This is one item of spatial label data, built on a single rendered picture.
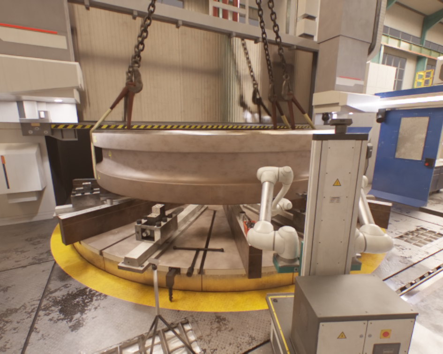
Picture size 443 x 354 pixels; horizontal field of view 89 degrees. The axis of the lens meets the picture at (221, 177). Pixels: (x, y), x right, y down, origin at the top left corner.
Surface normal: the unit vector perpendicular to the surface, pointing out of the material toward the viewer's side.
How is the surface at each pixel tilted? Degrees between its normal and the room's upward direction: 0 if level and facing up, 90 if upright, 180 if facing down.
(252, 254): 90
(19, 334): 0
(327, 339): 90
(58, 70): 90
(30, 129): 90
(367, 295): 0
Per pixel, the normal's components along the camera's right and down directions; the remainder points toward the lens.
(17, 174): 0.45, 0.19
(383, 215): -0.62, 0.17
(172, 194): -0.23, 0.21
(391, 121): -0.89, 0.10
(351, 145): 0.05, 0.22
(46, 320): 0.00, -0.98
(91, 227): 0.78, 0.13
